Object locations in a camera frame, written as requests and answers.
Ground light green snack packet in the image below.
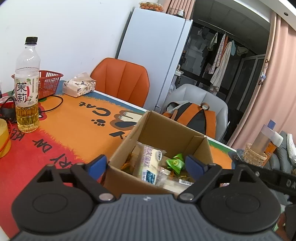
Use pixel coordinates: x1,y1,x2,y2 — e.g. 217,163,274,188
166,153,185,175

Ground white sandwich cracker package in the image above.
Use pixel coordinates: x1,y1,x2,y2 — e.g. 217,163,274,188
133,142,166,185

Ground long bread package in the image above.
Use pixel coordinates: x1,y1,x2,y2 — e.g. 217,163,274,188
121,150,140,175

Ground person's right hand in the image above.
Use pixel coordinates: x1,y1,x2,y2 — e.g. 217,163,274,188
276,212,290,241

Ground blue ceramic plate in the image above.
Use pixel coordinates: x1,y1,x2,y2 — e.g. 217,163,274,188
228,149,245,169

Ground colourful cat table mat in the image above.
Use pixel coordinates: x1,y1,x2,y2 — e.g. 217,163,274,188
1,92,231,237

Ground woven bamboo basket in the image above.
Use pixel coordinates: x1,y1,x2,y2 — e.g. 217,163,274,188
243,144,267,166

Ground brown cardboard box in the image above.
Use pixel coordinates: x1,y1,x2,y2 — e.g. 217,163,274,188
104,111,213,197

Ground grey sofa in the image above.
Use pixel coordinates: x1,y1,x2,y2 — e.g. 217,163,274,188
266,131,295,174

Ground orange black backpack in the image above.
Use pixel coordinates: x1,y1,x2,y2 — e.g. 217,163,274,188
162,101,216,138

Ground clear bottle purple cap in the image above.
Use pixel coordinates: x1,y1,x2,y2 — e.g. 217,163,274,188
250,120,275,155

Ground orange spray can white cap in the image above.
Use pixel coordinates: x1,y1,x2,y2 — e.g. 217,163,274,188
265,132,283,156

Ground grey armchair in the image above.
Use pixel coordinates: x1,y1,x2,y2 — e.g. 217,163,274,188
161,84,228,141

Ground floral tissue pack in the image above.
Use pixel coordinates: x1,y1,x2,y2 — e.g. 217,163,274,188
62,72,96,97

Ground pink curtain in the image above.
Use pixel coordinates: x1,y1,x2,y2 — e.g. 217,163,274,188
227,13,295,149

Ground orange chair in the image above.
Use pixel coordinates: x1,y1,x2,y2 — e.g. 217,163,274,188
90,58,149,107

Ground red plastic basket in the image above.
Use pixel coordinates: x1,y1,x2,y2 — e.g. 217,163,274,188
13,68,63,106

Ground hanging clothes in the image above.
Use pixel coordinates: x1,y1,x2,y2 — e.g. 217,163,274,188
199,32,249,95

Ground white refrigerator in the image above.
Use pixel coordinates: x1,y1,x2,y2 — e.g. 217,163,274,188
118,8,193,113

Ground bag of oranges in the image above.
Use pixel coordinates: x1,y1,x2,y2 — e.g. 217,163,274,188
139,1,163,12

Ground black cable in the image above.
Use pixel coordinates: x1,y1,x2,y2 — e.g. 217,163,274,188
0,94,64,121

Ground black wire rack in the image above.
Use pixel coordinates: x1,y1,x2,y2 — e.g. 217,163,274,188
166,8,185,18

